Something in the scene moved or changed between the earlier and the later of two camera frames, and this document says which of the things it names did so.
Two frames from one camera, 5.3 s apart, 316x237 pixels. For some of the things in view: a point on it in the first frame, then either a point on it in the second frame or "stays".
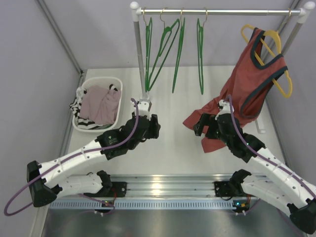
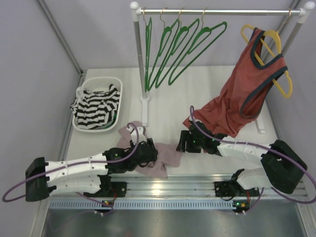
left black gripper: (153, 126) -> (150, 151)
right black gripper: (204, 120) -> (186, 136)
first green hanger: (148, 31) stays
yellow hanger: (279, 52) stays
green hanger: (200, 35) -> (205, 37)
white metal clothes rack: (306, 9) stays
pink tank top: (99, 104) -> (168, 154)
